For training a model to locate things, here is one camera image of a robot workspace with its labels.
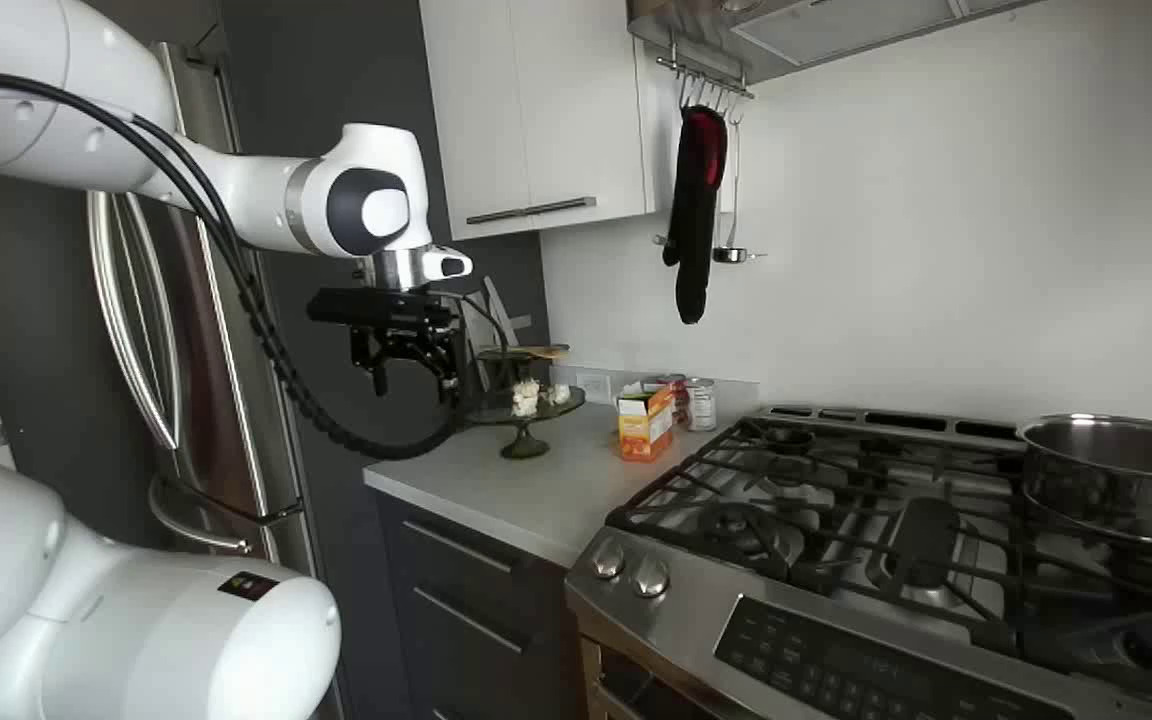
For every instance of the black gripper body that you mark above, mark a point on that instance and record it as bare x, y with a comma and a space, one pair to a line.
414, 325

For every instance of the wooden spatula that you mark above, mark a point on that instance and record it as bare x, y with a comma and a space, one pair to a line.
537, 353

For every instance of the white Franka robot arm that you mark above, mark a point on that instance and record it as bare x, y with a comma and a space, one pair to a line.
268, 202

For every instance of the white shaker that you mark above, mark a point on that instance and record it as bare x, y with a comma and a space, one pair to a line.
524, 396

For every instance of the green glass tiered stand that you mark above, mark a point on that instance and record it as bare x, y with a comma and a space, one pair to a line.
520, 426

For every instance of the stainless steel refrigerator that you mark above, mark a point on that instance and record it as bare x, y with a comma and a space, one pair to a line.
201, 385

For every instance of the orange carton box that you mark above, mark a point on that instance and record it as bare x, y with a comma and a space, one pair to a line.
641, 426

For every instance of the silver stove knob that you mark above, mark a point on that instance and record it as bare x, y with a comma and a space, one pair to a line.
608, 560
655, 576

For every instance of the dark lower drawer cabinet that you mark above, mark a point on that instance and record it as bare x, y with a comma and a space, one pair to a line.
468, 627

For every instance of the white upper cabinet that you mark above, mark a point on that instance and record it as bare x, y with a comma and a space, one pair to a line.
537, 104

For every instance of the small glass jar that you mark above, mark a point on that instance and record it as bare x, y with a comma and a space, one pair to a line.
703, 401

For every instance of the black red oven mitt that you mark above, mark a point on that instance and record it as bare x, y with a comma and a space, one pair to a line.
697, 213

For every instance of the stainless gas stove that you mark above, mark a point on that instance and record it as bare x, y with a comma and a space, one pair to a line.
868, 586

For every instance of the steel range hood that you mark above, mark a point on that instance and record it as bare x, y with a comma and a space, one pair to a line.
803, 30

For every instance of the stainless steel pot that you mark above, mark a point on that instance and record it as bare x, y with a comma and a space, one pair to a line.
1122, 474

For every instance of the metal hook rail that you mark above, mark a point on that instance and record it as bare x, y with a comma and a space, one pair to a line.
710, 75

